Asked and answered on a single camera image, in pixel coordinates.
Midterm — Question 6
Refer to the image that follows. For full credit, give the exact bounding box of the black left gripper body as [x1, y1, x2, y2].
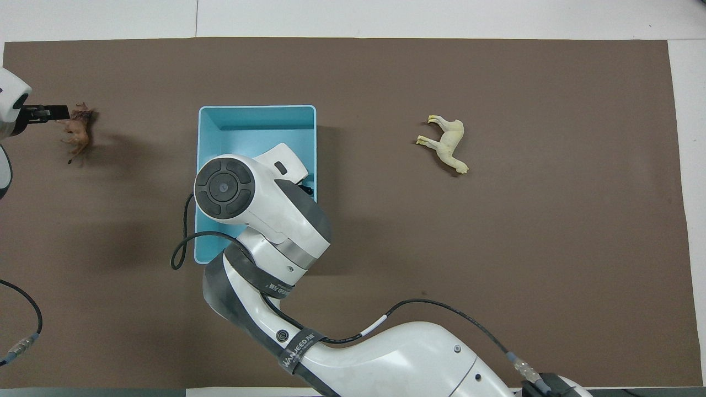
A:
[10, 105, 48, 136]

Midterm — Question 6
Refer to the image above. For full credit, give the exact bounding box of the brown lion toy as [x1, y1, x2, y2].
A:
[55, 102, 94, 165]

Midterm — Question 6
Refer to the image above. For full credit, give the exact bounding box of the cream white horse toy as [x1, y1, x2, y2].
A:
[416, 115, 469, 175]

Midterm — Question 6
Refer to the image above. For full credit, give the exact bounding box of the light blue storage box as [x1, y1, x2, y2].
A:
[194, 105, 318, 264]

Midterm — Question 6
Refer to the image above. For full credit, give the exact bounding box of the brown table mat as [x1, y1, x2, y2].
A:
[0, 37, 704, 389]

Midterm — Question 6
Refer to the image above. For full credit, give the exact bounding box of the black velcro cable strap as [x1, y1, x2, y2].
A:
[279, 328, 324, 375]
[223, 243, 296, 301]

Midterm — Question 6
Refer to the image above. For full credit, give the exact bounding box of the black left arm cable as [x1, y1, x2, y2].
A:
[0, 278, 44, 367]

